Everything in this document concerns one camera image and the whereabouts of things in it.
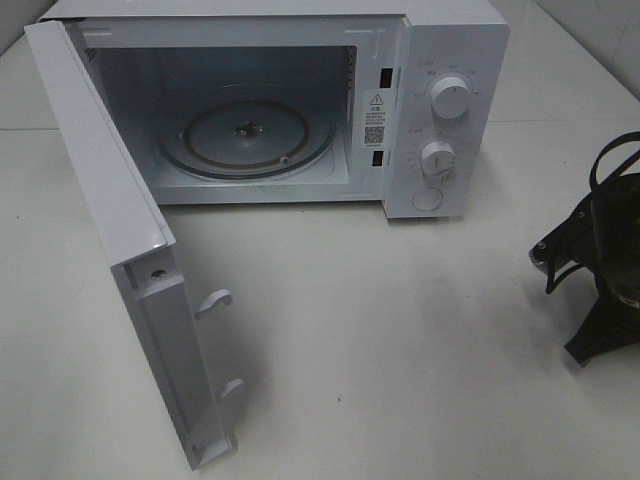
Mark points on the round white door button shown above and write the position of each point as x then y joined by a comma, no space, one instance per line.
427,199

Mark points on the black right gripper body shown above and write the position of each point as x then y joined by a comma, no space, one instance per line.
602,235

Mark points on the white microwave door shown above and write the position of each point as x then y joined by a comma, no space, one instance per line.
138,243

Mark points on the white warning label sticker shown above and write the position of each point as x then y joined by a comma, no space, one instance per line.
375,117

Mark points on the white microwave oven body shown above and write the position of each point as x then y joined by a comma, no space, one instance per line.
325,54

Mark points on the black grey right wrist camera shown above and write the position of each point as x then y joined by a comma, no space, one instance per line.
543,253

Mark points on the white microwave knob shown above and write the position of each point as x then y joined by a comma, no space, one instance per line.
450,96
437,158

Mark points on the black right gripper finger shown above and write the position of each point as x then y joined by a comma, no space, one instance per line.
609,325

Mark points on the glass microwave turntable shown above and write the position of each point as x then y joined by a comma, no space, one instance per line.
244,139

